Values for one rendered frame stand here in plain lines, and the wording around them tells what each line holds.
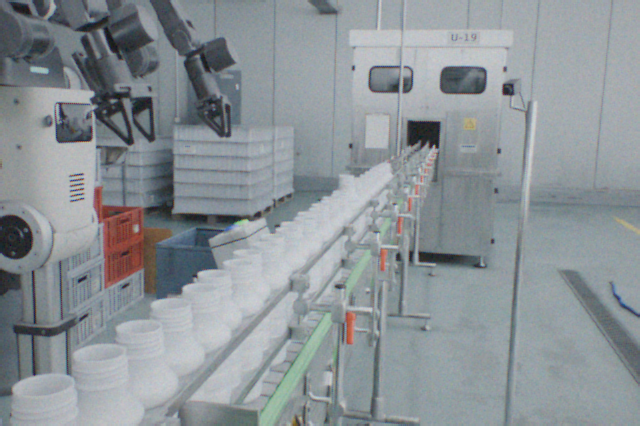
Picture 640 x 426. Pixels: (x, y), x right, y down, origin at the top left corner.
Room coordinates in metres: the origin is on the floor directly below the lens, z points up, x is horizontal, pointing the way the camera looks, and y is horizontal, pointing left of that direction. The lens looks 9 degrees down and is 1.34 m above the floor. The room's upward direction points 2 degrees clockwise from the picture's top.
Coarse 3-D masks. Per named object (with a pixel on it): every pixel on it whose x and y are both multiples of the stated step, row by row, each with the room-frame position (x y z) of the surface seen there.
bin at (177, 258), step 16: (176, 240) 2.04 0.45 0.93; (192, 240) 2.17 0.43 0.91; (208, 240) 2.19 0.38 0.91; (160, 256) 1.90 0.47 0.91; (176, 256) 1.89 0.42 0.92; (192, 256) 1.88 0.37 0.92; (208, 256) 1.87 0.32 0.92; (160, 272) 1.90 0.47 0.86; (176, 272) 1.89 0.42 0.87; (192, 272) 1.88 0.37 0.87; (160, 288) 1.90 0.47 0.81; (176, 288) 1.89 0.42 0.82
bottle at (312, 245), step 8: (304, 224) 1.08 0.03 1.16; (312, 224) 1.09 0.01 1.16; (304, 232) 1.08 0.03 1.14; (312, 232) 1.08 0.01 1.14; (304, 240) 1.07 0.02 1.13; (312, 240) 1.08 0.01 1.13; (312, 248) 1.07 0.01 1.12; (320, 248) 1.09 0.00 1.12; (312, 256) 1.07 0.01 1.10; (312, 272) 1.07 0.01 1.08; (320, 272) 1.09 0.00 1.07; (312, 280) 1.07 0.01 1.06; (312, 288) 1.07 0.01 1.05; (312, 296) 1.07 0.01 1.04; (312, 312) 1.07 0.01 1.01
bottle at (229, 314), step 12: (204, 276) 0.70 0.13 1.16; (216, 276) 0.71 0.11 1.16; (228, 276) 0.68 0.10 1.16; (228, 288) 0.68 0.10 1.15; (228, 300) 0.68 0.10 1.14; (228, 312) 0.68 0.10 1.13; (240, 312) 0.70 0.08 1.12; (228, 324) 0.67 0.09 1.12; (240, 324) 0.69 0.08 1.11; (240, 348) 0.69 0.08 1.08; (240, 360) 0.69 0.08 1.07; (240, 372) 0.69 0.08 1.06; (240, 384) 0.69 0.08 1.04
